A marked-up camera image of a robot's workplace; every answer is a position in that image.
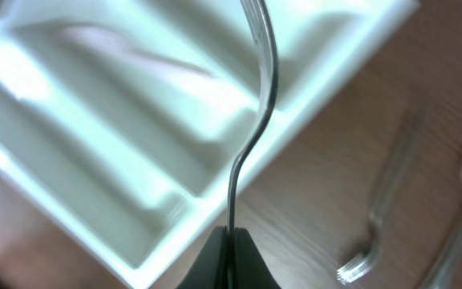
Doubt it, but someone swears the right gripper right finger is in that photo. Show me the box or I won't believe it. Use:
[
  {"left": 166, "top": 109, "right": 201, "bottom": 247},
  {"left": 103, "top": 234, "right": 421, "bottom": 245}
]
[{"left": 229, "top": 228, "right": 280, "bottom": 289}]

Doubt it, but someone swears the white plastic cutlery tray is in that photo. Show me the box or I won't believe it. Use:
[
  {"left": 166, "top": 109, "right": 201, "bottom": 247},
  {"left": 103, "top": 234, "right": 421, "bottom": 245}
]
[{"left": 0, "top": 0, "right": 420, "bottom": 289}]

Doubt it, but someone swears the pink plastic knife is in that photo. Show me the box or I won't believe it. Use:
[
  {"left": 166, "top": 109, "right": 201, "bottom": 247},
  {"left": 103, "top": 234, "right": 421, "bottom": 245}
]
[{"left": 57, "top": 24, "right": 214, "bottom": 79}]

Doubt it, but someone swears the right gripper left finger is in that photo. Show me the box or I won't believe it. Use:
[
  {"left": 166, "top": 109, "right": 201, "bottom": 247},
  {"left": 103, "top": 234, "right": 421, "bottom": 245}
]
[{"left": 176, "top": 226, "right": 228, "bottom": 289}]

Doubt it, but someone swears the steel fork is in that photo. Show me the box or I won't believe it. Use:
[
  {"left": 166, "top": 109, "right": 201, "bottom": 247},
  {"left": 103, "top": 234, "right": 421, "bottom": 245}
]
[
  {"left": 226, "top": 0, "right": 279, "bottom": 235},
  {"left": 336, "top": 104, "right": 428, "bottom": 285}
]

